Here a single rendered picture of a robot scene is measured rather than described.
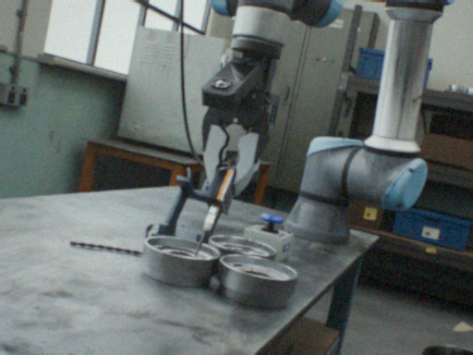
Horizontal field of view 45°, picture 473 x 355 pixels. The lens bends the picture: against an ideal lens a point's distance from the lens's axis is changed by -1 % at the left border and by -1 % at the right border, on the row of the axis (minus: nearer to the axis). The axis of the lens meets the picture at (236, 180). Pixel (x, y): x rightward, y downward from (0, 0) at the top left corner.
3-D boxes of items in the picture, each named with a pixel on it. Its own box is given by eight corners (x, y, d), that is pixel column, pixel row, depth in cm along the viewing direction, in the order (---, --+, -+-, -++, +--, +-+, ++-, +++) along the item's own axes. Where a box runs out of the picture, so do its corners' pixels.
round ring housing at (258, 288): (308, 308, 77) (314, 278, 76) (248, 312, 70) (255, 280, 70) (256, 281, 85) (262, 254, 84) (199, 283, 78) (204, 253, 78)
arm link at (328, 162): (316, 189, 142) (328, 134, 140) (366, 202, 133) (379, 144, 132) (289, 188, 132) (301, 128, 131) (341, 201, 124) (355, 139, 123)
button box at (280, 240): (277, 263, 98) (284, 236, 98) (239, 253, 101) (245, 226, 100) (290, 257, 106) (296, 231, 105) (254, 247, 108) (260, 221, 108)
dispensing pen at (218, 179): (180, 250, 75) (224, 146, 82) (187, 264, 78) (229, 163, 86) (195, 255, 74) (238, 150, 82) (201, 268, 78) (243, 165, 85)
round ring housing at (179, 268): (229, 288, 78) (236, 259, 78) (162, 289, 72) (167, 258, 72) (190, 264, 87) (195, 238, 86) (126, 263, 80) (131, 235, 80)
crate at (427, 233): (466, 247, 430) (474, 218, 427) (465, 253, 395) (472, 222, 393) (397, 229, 450) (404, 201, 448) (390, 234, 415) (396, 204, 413)
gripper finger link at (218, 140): (225, 189, 87) (245, 130, 86) (212, 191, 82) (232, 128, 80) (207, 182, 88) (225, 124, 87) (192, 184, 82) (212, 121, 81)
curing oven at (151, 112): (213, 164, 304) (237, 40, 298) (115, 140, 325) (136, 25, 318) (252, 164, 362) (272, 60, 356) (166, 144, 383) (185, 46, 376)
